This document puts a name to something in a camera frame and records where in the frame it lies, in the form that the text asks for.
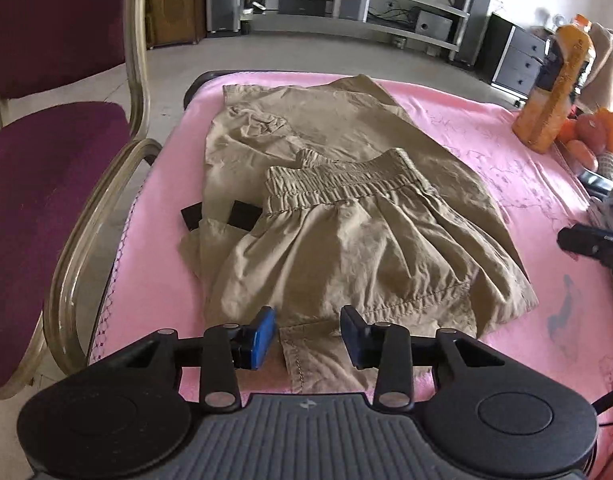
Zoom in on beige jacket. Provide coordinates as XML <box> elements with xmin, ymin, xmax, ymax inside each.
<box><xmin>581</xmin><ymin>22</ymin><xmax>613</xmax><ymax>111</ymax></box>

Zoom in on dark tower speaker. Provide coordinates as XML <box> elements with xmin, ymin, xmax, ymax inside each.
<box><xmin>451</xmin><ymin>0</ymin><xmax>505</xmax><ymax>66</ymax></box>

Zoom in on tangle of black cables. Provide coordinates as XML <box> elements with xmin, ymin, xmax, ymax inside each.
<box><xmin>371</xmin><ymin>5</ymin><xmax>417</xmax><ymax>28</ymax></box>

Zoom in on maroon chair with gold frame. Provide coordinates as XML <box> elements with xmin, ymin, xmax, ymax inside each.
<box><xmin>0</xmin><ymin>0</ymin><xmax>162</xmax><ymax>401</ymax></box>

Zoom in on grey subwoofer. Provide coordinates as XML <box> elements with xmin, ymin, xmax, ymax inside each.
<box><xmin>415</xmin><ymin>10</ymin><xmax>452</xmax><ymax>36</ymax></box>

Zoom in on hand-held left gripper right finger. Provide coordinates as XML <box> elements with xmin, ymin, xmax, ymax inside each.
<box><xmin>339</xmin><ymin>305</ymin><xmax>507</xmax><ymax>411</ymax></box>

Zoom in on khaki pants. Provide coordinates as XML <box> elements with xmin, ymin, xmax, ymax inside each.
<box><xmin>179</xmin><ymin>74</ymin><xmax>540</xmax><ymax>393</ymax></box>

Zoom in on orange juice bottle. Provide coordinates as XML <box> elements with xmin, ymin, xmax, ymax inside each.
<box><xmin>511</xmin><ymin>14</ymin><xmax>597</xmax><ymax>155</ymax></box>

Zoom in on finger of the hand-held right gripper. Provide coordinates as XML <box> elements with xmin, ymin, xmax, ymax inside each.
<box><xmin>557</xmin><ymin>224</ymin><xmax>613</xmax><ymax>281</ymax></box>

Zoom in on red apple with sticker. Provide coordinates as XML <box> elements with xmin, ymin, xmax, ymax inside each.
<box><xmin>577</xmin><ymin>115</ymin><xmax>610</xmax><ymax>153</ymax></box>

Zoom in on black cable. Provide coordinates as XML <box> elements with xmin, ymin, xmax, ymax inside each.
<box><xmin>594</xmin><ymin>390</ymin><xmax>613</xmax><ymax>428</ymax></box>

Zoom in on grey waffle cloth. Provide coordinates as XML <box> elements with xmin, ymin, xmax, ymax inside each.
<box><xmin>587</xmin><ymin>192</ymin><xmax>613</xmax><ymax>241</ymax></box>

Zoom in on black table frame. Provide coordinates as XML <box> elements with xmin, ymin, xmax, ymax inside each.
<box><xmin>184</xmin><ymin>70</ymin><xmax>227</xmax><ymax>108</ymax></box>

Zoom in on dark drawer cabinet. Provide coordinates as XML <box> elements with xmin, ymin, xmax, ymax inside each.
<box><xmin>474</xmin><ymin>12</ymin><xmax>550</xmax><ymax>98</ymax></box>

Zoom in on plain red apple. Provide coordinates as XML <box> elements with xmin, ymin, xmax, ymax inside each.
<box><xmin>567</xmin><ymin>139</ymin><xmax>600</xmax><ymax>171</ymax></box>

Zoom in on grey metal television stand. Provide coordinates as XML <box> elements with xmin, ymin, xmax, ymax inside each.
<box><xmin>239</xmin><ymin>0</ymin><xmax>472</xmax><ymax>53</ymax></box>

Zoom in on fruit in orange mesh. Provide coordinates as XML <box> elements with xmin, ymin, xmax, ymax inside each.
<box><xmin>557</xmin><ymin>117</ymin><xmax>580</xmax><ymax>146</ymax></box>

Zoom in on brown wooden cabinet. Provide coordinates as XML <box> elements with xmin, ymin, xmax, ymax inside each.
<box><xmin>146</xmin><ymin>0</ymin><xmax>207</xmax><ymax>50</ymax></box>

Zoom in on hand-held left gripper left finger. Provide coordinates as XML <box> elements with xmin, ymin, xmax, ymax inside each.
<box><xmin>114</xmin><ymin>306</ymin><xmax>278</xmax><ymax>413</ymax></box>

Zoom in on small white fan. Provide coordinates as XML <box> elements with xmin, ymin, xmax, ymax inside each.
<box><xmin>534</xmin><ymin>7</ymin><xmax>567</xmax><ymax>36</ymax></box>

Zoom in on black router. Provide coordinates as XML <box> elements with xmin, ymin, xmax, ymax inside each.
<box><xmin>278</xmin><ymin>0</ymin><xmax>332</xmax><ymax>16</ymax></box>

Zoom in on pink printed towel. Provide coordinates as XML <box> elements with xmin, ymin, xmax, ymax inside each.
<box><xmin>86</xmin><ymin>72</ymin><xmax>613</xmax><ymax>480</ymax></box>

